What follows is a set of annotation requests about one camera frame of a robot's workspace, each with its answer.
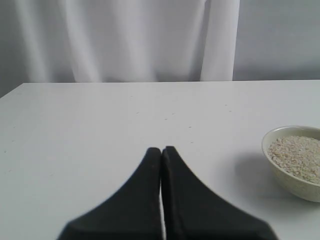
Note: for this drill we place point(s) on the white ceramic rice bowl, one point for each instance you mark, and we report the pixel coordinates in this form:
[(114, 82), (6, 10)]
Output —
[(293, 153)]

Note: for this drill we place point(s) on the white backdrop curtain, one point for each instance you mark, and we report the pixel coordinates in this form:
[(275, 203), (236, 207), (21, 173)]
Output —
[(115, 41)]

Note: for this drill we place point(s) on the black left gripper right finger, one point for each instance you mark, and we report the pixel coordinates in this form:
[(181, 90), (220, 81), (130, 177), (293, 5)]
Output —
[(193, 212)]

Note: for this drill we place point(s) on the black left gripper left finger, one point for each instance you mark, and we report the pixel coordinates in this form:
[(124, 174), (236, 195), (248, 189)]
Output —
[(131, 213)]

